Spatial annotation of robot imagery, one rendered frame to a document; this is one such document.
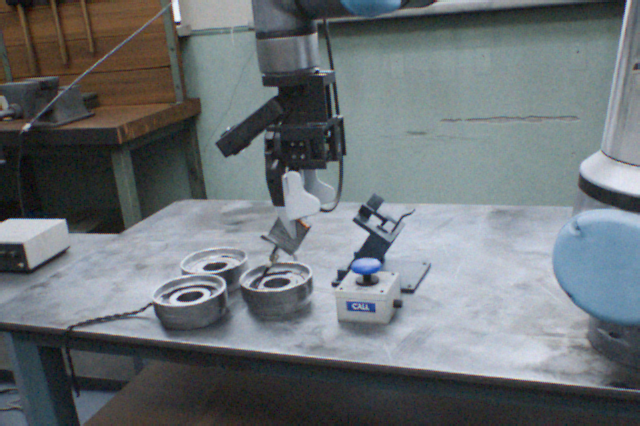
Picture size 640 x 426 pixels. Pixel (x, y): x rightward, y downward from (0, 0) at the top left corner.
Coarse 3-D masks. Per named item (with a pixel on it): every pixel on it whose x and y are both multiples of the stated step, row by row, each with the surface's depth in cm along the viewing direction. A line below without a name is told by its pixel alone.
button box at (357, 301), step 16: (352, 272) 95; (384, 272) 93; (336, 288) 90; (352, 288) 90; (368, 288) 89; (384, 288) 89; (336, 304) 90; (352, 304) 89; (368, 304) 88; (384, 304) 87; (400, 304) 90; (352, 320) 90; (368, 320) 89; (384, 320) 88
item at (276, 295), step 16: (256, 272) 101; (272, 272) 101; (304, 272) 100; (240, 288) 96; (272, 288) 96; (288, 288) 93; (304, 288) 94; (256, 304) 94; (272, 304) 93; (288, 304) 93; (304, 304) 96
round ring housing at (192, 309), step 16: (160, 288) 98; (176, 288) 99; (192, 288) 98; (224, 288) 95; (160, 304) 92; (176, 304) 94; (192, 304) 91; (208, 304) 92; (224, 304) 95; (160, 320) 95; (176, 320) 91; (192, 320) 91; (208, 320) 93
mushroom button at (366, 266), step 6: (366, 258) 91; (372, 258) 91; (354, 264) 90; (360, 264) 89; (366, 264) 89; (372, 264) 89; (378, 264) 89; (354, 270) 89; (360, 270) 89; (366, 270) 89; (372, 270) 89; (378, 270) 89; (366, 276) 90
